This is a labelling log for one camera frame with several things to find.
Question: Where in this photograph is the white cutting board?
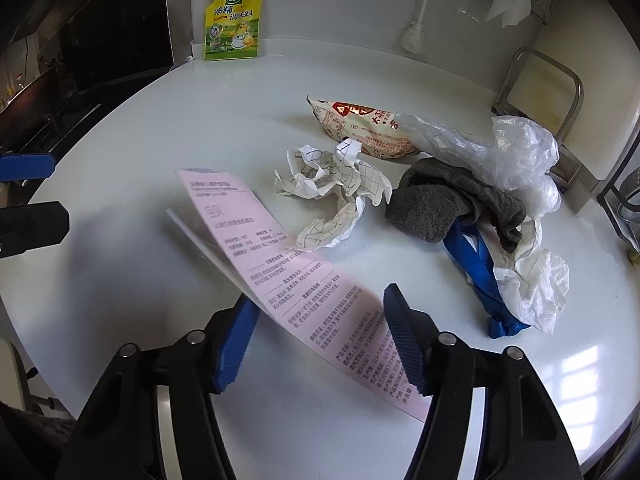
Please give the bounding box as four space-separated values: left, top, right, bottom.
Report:
500 20 640 211

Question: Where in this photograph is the black wire dish rack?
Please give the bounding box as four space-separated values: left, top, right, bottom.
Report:
597 150 640 256

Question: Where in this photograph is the grey cloth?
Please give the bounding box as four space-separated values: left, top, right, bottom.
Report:
385 157 528 255

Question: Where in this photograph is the crumpled grid paper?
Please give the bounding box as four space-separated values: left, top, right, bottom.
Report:
274 139 394 252

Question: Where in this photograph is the beige snack packet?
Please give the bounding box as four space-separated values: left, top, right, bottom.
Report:
306 94 421 161

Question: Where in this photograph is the metal cutting board rack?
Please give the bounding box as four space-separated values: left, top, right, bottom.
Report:
492 46 585 186

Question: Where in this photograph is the crumpled white tissue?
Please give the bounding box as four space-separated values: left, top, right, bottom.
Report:
467 217 571 335

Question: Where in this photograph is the white bottle brush blue head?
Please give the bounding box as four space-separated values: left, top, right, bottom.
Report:
398 0 435 54

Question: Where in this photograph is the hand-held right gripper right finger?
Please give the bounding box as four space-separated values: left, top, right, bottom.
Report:
382 282 585 480

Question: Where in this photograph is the clear plastic bag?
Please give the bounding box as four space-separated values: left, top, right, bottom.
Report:
395 112 563 218

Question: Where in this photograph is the blue strap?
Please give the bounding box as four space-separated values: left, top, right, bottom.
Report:
442 222 532 339

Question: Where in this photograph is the dark cooktop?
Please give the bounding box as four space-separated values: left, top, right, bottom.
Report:
0 0 176 126

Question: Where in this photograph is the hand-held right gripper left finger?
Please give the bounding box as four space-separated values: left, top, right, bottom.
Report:
55 292 261 480

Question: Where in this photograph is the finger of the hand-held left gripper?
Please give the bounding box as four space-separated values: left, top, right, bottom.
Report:
0 201 71 259
0 154 57 182

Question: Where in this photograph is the yellow seasoning pouch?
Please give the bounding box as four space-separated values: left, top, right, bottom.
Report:
202 0 262 62

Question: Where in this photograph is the pink printed paper sheet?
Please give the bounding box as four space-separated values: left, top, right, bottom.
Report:
165 166 436 423

